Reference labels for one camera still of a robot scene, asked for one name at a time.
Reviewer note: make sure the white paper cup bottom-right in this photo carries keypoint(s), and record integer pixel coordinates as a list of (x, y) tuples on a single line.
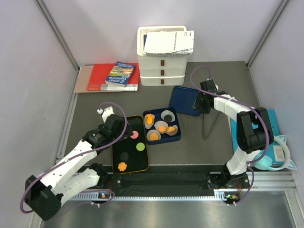
[(174, 132)]

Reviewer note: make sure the green round cookie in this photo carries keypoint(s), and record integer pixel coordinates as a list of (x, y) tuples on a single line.
[(140, 146)]

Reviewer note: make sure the white paper cup bottom-left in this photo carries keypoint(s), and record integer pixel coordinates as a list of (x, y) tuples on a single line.
[(153, 131)]

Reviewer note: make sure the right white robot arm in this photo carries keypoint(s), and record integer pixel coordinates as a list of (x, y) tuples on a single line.
[(253, 131)]

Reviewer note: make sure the white paper cup top-right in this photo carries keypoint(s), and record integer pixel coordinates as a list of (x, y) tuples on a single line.
[(165, 112)]

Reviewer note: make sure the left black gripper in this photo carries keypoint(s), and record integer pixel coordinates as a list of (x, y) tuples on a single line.
[(122, 130)]

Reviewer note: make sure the blue tin lid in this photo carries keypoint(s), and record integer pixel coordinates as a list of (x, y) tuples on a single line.
[(183, 99)]

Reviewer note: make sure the teal folder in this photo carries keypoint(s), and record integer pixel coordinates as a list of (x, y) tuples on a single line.
[(273, 118)]

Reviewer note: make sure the orange small flower cookie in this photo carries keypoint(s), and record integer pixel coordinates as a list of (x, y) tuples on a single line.
[(170, 129)]

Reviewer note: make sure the white paper cup centre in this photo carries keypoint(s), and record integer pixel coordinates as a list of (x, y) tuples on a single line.
[(159, 123)]

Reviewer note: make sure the teal cat-ear headphones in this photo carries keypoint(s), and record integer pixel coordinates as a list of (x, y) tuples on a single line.
[(265, 164)]

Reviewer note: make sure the black cookie tray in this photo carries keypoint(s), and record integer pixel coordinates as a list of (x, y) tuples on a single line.
[(138, 161)]

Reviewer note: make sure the white stacked drawer box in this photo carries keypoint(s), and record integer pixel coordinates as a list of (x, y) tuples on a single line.
[(160, 71)]

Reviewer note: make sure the blue paperback book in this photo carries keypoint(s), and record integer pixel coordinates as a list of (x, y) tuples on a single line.
[(120, 74)]

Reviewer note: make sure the pink round cookie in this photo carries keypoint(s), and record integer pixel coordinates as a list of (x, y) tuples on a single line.
[(135, 135)]

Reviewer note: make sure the white spiral notebook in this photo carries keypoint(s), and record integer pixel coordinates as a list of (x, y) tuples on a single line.
[(169, 43)]

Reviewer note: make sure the orange flower cookie bottom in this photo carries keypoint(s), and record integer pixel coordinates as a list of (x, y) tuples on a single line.
[(122, 166)]

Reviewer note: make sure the orange round cookie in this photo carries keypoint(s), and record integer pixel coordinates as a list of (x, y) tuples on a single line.
[(162, 129), (153, 137)]

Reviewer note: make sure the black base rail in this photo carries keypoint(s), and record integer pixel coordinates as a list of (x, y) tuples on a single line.
[(164, 181)]

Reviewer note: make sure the red book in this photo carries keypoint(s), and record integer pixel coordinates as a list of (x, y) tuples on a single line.
[(133, 81)]

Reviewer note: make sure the white paper cup top-left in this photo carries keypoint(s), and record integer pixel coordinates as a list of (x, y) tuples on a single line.
[(145, 123)]

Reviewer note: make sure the black sandwich cookie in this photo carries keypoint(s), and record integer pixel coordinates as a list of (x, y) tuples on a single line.
[(124, 156)]

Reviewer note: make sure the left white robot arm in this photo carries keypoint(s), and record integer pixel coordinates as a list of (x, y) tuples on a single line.
[(46, 194)]

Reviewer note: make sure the orange flower cookie top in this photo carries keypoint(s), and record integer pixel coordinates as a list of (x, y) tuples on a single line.
[(149, 119)]

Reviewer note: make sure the blue cookie tin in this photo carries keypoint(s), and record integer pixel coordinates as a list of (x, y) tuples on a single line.
[(165, 138)]

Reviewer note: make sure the orange round cookie bottom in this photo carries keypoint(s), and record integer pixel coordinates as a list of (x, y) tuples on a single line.
[(153, 137)]

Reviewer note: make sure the grey metal tongs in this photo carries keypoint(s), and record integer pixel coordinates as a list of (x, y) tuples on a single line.
[(205, 134)]

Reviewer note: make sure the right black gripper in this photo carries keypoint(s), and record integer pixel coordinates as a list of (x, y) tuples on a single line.
[(202, 110)]

